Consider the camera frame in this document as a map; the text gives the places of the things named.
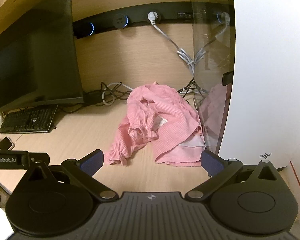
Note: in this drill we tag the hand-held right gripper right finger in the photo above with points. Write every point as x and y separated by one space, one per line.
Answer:
212 163

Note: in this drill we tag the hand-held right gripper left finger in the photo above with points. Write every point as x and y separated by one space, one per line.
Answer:
93 162

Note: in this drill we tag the pink ribbed garment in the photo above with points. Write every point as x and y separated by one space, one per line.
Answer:
165 120

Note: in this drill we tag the smartphone in white case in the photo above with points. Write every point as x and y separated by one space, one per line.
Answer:
6 143

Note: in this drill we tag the black keyboard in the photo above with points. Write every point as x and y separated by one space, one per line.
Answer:
27 120

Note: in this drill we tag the black adapter box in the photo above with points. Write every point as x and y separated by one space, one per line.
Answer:
92 97

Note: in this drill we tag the white computer case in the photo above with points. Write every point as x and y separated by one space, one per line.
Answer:
265 80

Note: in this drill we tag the black computer monitor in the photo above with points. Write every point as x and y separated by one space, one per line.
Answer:
40 55

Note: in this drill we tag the black wall power track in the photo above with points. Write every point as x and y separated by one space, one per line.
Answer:
137 17

